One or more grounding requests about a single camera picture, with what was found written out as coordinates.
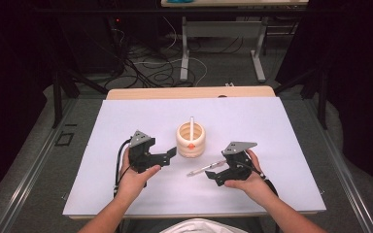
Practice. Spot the white table mat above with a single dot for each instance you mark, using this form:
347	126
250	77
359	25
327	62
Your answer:
175	110

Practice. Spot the black equipment with red light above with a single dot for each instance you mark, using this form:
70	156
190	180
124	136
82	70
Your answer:
100	45

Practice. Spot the person's right hand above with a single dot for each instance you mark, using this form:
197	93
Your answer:
255	187

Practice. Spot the person's left hand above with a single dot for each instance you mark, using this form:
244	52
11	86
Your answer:
132	184

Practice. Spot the aluminium rail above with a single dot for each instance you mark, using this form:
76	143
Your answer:
343	181
29	181

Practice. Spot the white background desk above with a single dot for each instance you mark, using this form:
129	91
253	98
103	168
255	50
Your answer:
223	29

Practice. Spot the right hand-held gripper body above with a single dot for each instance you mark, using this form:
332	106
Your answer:
238	168

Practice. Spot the white pen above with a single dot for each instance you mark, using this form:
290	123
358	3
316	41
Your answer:
191	127

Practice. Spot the dark table grommet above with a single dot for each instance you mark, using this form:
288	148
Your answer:
222	96

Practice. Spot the black metal stand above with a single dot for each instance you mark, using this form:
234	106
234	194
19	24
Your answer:
57	97
322	97

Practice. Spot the clear plastic pen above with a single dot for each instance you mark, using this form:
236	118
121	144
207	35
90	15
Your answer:
204	169

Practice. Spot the cream ribbed pen holder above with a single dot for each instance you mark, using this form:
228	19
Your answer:
191	149

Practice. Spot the teal object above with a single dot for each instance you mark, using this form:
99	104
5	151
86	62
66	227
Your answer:
179	1

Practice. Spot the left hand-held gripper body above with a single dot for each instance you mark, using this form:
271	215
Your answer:
142	160

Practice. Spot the person's white shirt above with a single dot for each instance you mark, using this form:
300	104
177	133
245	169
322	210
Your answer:
204	227

